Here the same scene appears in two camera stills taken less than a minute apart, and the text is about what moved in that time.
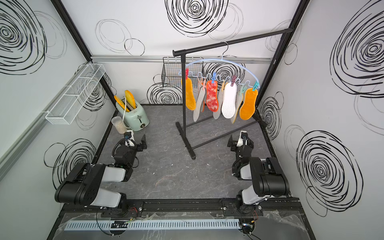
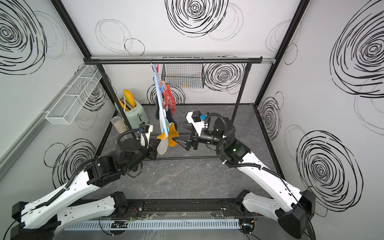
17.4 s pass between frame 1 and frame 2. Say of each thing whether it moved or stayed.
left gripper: moved
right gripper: moved
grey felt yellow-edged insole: moved
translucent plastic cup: stayed
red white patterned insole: moved
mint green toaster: stayed
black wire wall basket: stayed
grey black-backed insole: moved
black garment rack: moved
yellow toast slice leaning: stayed
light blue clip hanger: moved
